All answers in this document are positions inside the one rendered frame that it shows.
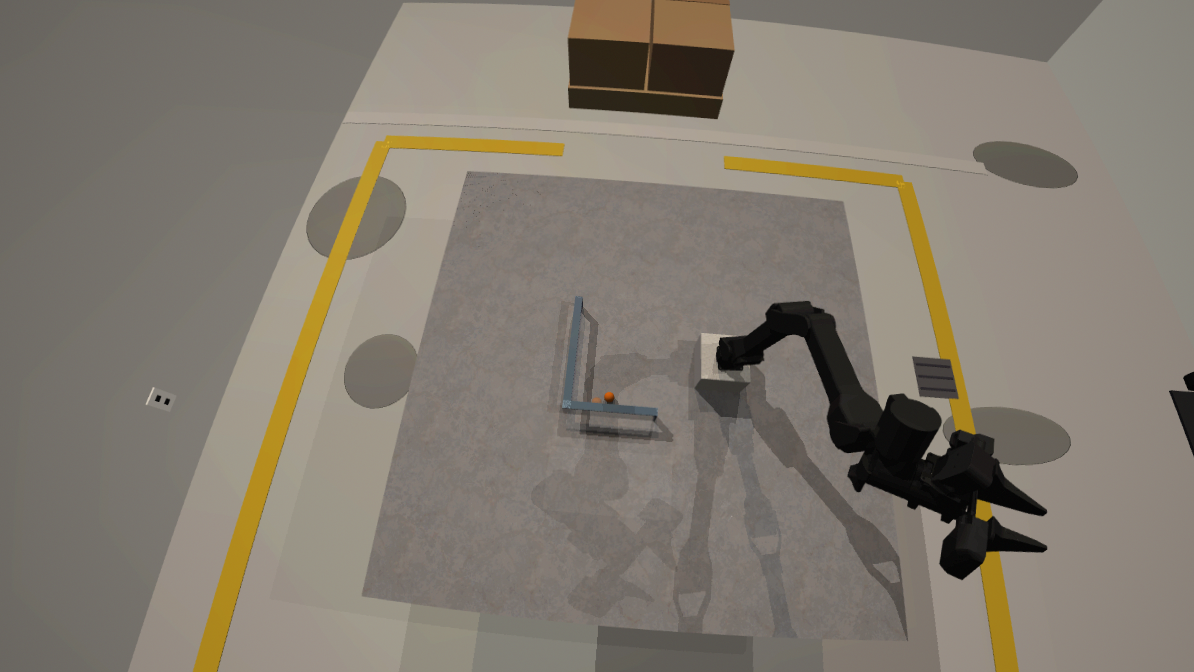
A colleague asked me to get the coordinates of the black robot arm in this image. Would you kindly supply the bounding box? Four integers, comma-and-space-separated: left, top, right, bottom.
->
716, 301, 996, 507

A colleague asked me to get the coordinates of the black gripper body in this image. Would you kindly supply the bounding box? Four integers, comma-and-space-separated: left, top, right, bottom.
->
901, 460, 989, 580

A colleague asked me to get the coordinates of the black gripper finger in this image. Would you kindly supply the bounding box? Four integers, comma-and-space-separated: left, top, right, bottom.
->
977, 458, 1047, 516
986, 516, 1047, 553

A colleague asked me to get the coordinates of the low clear corner wall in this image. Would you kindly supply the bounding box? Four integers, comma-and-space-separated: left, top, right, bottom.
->
562, 300, 656, 423

